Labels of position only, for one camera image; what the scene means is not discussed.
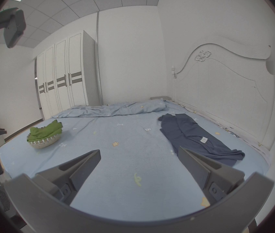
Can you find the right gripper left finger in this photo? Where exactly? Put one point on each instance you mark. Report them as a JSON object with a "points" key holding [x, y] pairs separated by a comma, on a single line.
{"points": [[76, 171]]}

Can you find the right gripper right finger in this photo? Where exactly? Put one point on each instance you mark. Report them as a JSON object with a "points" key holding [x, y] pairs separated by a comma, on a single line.
{"points": [[200, 171]]}

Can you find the green shorts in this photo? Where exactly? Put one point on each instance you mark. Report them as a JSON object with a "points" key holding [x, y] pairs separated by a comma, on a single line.
{"points": [[45, 131]]}

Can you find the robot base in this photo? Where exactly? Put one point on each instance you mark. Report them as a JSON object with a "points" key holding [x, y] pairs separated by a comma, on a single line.
{"points": [[3, 203]]}

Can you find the round woven basket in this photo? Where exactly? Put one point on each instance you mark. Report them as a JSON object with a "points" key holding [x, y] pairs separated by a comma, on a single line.
{"points": [[45, 144]]}

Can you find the dark blue T-shirt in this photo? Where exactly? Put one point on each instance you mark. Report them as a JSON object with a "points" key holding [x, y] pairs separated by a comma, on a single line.
{"points": [[188, 132]]}

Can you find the pale blue quilt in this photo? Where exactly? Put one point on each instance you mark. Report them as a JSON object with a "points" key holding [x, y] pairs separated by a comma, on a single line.
{"points": [[115, 109]]}

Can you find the white wardrobe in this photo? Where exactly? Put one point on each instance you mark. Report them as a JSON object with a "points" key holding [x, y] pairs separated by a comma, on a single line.
{"points": [[62, 81]]}

